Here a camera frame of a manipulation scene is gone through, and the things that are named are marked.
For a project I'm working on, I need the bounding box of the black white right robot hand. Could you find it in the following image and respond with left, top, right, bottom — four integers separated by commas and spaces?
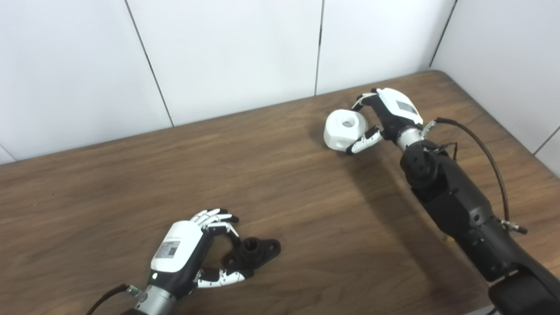
346, 88, 424, 154

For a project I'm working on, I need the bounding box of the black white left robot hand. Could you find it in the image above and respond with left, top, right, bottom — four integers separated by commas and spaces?
148, 209, 254, 300

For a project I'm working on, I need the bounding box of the white cube with holes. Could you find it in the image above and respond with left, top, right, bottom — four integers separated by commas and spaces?
324, 109, 369, 152

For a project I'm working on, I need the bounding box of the black plastic holder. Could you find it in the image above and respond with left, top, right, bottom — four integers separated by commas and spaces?
222, 237, 281, 274

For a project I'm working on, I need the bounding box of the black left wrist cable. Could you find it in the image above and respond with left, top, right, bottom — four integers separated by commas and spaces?
86, 283, 140, 315

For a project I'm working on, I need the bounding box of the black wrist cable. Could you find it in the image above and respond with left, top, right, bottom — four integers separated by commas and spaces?
422, 117, 528, 235
86, 283, 140, 315

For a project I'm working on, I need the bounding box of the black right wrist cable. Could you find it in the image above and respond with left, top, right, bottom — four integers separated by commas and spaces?
422, 117, 528, 235

